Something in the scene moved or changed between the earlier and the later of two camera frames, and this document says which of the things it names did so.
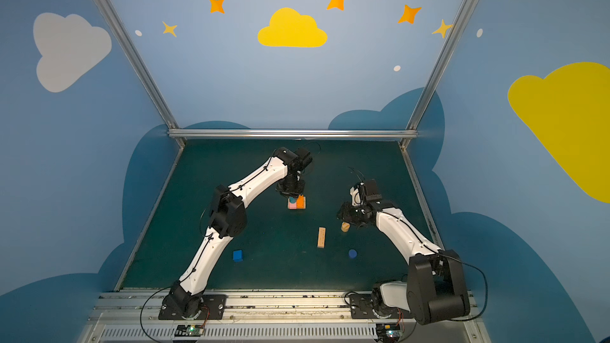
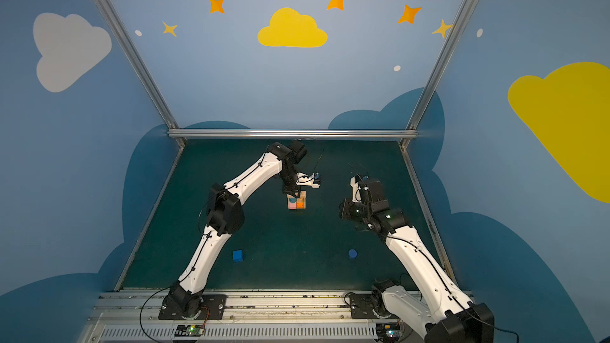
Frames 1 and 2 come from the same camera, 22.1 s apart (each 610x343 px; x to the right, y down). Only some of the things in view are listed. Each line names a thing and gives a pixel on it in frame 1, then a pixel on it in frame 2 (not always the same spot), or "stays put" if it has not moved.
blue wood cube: [237, 256] stays put
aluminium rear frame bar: [290, 133] stays put
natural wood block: [321, 237] to [300, 199]
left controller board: [189, 330] stays put
